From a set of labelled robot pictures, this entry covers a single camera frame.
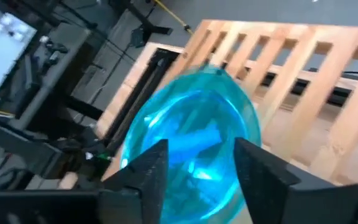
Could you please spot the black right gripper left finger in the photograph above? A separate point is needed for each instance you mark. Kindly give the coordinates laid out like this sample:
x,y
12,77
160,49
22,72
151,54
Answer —
x,y
145,186

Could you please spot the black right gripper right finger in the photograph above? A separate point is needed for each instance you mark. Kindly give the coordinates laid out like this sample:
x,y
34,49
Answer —
x,y
263,186

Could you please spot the teal translucent plastic plate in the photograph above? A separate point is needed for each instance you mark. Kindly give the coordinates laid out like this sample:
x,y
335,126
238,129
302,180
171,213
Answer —
x,y
197,118

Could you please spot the light wooden slatted shelf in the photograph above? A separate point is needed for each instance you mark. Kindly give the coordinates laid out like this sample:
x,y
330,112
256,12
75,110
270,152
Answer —
x,y
291,81

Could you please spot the grey desk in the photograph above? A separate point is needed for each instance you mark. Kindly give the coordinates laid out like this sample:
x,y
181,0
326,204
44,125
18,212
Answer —
x,y
61,62

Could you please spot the black floor stand base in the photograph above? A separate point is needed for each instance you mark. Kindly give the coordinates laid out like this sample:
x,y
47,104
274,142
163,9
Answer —
x,y
145,29

